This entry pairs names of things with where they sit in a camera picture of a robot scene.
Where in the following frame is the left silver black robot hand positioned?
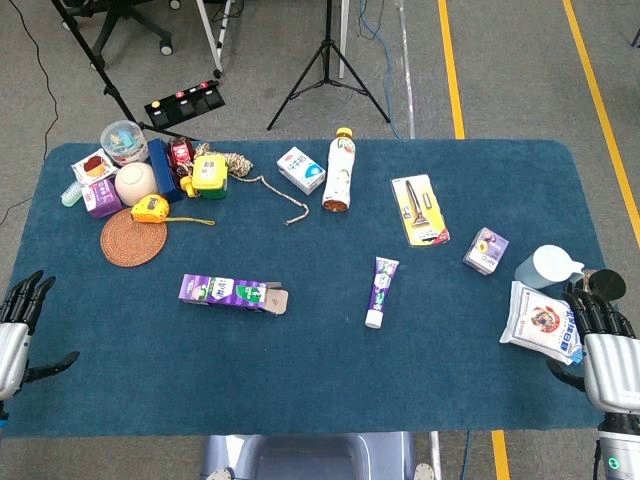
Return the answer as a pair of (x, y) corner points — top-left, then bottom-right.
(0, 269), (81, 401)

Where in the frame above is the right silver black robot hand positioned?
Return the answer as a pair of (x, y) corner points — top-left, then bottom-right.
(545, 282), (640, 415)

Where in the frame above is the purple green toothpaste box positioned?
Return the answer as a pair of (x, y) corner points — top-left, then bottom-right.
(178, 273), (290, 316)

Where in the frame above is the purple white toothpaste tube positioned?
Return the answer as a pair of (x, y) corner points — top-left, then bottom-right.
(364, 256), (400, 330)

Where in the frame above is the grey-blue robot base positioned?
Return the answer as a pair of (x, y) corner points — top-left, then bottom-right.
(199, 432), (417, 480)

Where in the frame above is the purple fruit print box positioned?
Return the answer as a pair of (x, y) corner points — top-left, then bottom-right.
(462, 227), (510, 275)

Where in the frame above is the dark blue rectangular box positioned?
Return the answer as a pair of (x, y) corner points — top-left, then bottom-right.
(146, 138), (185, 204)

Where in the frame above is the glass jar black lid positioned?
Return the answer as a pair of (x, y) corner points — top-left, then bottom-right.
(574, 268), (627, 304)

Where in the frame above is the white rice bag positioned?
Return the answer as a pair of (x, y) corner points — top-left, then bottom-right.
(499, 280), (586, 365)

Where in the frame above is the white lidded cup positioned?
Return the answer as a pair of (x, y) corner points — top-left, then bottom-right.
(514, 244), (585, 291)

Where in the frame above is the round woven brown coaster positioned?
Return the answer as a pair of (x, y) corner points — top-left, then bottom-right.
(99, 207), (170, 269)

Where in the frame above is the purple white drink carton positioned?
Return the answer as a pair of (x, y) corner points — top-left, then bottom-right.
(81, 178), (124, 220)

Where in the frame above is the yellow tape measure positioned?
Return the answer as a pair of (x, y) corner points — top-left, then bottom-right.
(130, 194), (216, 227)

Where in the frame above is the white red pudding pack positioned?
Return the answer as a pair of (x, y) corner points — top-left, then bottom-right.
(70, 148), (119, 185)

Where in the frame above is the beige round bowl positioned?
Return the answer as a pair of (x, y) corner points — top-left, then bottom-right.
(114, 161), (159, 207)

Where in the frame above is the clear tub with clips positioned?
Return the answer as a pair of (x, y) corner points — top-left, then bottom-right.
(100, 120), (150, 167)

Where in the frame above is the yellow razor blister pack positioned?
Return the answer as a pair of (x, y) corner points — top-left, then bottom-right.
(390, 173), (451, 248)

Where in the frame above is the yellow green lidded container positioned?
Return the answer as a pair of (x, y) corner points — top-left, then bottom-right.
(191, 154), (230, 200)

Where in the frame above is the black slanted light stand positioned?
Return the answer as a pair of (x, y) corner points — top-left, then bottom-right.
(49, 0), (201, 143)

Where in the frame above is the dark blue carpet mat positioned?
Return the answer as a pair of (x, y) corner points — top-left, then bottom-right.
(0, 138), (639, 439)

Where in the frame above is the black foot pedal board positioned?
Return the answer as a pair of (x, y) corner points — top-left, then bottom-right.
(144, 79), (227, 128)

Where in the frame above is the white blue milk carton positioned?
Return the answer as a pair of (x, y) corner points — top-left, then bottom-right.
(276, 146), (327, 196)

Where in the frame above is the yellow capped drink bottle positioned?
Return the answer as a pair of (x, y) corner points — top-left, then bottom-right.
(321, 127), (358, 213)

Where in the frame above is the black office chair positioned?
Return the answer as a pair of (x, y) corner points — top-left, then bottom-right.
(59, 0), (182, 66)

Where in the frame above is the black floor cable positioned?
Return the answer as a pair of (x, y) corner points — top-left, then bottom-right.
(0, 0), (60, 226)

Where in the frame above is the braided beige rope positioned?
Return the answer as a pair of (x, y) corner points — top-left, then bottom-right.
(193, 142), (310, 227)

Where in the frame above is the white metal frame leg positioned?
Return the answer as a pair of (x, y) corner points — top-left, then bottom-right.
(194, 0), (234, 79)

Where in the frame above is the black camera tripod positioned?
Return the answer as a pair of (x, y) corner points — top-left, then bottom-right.
(266, 0), (392, 132)

